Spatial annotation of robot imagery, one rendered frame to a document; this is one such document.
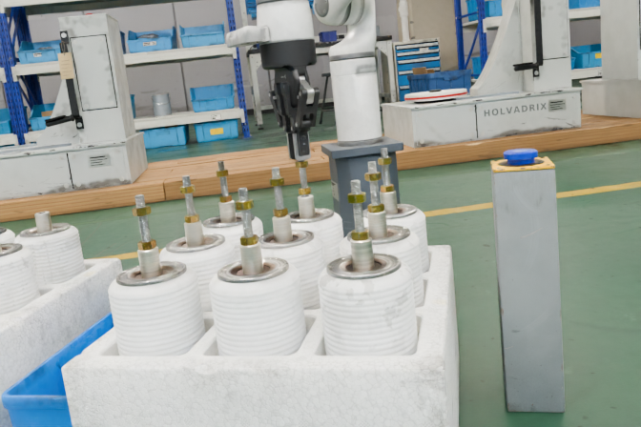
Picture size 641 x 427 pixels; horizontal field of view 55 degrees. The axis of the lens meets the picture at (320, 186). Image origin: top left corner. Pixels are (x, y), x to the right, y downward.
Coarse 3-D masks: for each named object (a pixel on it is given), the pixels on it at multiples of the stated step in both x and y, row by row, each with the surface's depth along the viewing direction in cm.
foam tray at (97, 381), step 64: (448, 256) 86; (320, 320) 69; (448, 320) 69; (64, 384) 64; (128, 384) 63; (192, 384) 61; (256, 384) 59; (320, 384) 58; (384, 384) 56; (448, 384) 61
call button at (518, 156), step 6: (510, 150) 77; (516, 150) 76; (522, 150) 76; (528, 150) 75; (534, 150) 75; (504, 156) 76; (510, 156) 75; (516, 156) 74; (522, 156) 74; (528, 156) 74; (534, 156) 74; (510, 162) 75; (516, 162) 75; (522, 162) 75; (528, 162) 75
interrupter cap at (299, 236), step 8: (272, 232) 80; (296, 232) 79; (304, 232) 79; (264, 240) 77; (272, 240) 77; (296, 240) 75; (304, 240) 74; (264, 248) 74; (272, 248) 73; (280, 248) 73
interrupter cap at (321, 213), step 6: (318, 210) 90; (324, 210) 90; (330, 210) 89; (294, 216) 88; (318, 216) 86; (324, 216) 85; (330, 216) 86; (294, 222) 85; (300, 222) 85; (306, 222) 85
